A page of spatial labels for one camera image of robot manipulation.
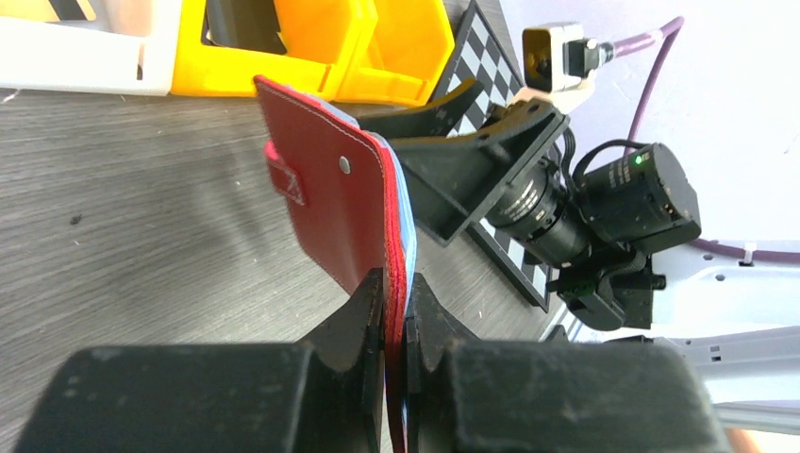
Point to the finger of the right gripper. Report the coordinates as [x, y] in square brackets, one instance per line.
[435, 119]

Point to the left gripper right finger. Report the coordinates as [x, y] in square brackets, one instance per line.
[465, 394]

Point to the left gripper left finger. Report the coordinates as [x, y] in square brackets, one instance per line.
[319, 394]

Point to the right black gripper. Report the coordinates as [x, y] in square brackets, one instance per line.
[594, 212]

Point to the red card holder wallet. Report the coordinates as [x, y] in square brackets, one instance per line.
[342, 190]

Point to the dark grey credit card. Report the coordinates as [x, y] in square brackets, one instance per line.
[243, 24]

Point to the orange gold credit card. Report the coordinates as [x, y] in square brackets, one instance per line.
[48, 10]

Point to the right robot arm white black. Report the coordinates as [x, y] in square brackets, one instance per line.
[730, 308]

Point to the orange bin with cards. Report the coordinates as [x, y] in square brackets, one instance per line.
[322, 39]

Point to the empty orange bin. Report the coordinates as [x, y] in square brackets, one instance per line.
[401, 54]

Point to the white plastic bin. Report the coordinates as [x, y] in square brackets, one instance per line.
[128, 49]

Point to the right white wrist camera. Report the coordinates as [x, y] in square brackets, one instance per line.
[559, 64]

